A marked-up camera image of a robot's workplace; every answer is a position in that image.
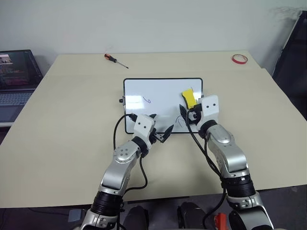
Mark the dark rounded shape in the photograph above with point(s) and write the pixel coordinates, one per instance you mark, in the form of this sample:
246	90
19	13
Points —
135	219
192	215

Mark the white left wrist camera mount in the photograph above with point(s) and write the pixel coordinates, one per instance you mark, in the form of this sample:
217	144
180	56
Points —
143	127

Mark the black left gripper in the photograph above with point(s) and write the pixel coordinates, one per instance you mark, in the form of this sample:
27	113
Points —
157	137

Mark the open grey laptop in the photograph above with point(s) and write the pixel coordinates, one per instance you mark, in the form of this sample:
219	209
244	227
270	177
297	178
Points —
16	72

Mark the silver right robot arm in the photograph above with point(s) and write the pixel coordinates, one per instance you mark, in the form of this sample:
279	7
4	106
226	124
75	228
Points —
227	153

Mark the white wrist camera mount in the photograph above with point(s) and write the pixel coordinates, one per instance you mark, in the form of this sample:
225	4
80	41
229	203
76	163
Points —
143	127
210	106

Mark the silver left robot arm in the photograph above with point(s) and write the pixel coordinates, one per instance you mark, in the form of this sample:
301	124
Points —
120	165

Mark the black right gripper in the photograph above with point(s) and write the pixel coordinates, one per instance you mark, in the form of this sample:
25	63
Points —
196	116

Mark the grey flat floor object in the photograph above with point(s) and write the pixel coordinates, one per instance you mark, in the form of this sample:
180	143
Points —
76	215

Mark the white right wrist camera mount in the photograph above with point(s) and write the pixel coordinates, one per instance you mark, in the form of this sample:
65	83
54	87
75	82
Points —
210	106

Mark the yellow whiteboard eraser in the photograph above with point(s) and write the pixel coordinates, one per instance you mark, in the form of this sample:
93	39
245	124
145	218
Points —
188	97

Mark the red tape roll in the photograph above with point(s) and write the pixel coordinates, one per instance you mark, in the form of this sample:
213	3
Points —
233	58

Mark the red plastic object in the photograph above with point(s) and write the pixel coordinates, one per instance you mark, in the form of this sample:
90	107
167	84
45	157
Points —
220	221

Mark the black chair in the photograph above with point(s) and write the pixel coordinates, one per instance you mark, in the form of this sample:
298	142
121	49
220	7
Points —
291	67

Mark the white whiteboard with black frame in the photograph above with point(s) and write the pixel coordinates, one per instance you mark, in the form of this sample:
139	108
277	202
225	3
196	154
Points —
158	93

